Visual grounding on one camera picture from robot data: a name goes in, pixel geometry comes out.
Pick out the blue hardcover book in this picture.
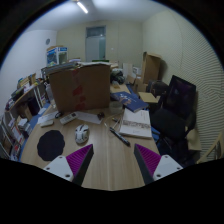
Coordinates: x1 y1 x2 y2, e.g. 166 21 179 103
111 91 148 112

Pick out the wooden bookshelf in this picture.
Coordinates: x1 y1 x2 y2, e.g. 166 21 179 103
0 76 45 161

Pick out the door with window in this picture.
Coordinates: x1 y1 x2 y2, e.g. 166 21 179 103
85 26 106 62

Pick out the round black mouse pad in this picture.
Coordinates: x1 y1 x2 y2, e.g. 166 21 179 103
37 130 65 161

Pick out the white paper sheet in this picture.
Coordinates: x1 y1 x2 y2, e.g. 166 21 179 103
76 111 101 124

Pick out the small white box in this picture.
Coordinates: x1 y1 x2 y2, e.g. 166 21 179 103
40 120 54 128

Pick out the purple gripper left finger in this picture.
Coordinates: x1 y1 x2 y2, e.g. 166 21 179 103
44 144 94 186

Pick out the white open book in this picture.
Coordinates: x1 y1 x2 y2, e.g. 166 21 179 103
119 109 152 138

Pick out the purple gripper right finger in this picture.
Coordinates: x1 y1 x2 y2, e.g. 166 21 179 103
134 144 182 185

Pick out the white computer mouse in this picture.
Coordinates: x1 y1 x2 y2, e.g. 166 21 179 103
75 124 89 144

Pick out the large brown cardboard box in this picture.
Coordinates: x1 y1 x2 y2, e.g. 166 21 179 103
49 64 110 112

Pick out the black office chair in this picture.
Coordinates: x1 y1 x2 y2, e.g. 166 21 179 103
150 74 198 161

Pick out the small black object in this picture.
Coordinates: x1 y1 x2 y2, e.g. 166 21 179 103
97 112 105 120

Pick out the blue white display fridge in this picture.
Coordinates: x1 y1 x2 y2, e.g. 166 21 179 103
46 47 68 67

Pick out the tall cardboard box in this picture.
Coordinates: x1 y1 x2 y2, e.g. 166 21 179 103
142 52 161 84

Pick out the black marker pen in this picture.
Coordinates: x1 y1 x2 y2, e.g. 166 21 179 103
109 127 130 147

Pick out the ceiling light tube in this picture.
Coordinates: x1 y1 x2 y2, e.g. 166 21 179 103
77 1 88 14

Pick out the white remote control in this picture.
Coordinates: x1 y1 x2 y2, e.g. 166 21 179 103
60 112 78 125

